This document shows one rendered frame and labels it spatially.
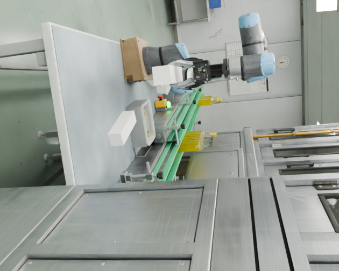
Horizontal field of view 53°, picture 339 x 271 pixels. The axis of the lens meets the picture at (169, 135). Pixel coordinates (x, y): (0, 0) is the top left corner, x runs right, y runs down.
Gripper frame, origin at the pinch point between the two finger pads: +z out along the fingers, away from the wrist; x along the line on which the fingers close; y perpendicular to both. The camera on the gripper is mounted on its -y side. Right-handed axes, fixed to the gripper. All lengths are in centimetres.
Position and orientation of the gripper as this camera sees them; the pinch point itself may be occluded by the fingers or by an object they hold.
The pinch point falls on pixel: (172, 75)
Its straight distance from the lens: 124.1
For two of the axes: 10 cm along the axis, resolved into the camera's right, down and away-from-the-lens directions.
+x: 1.0, 9.8, 1.5
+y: -2.0, 1.7, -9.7
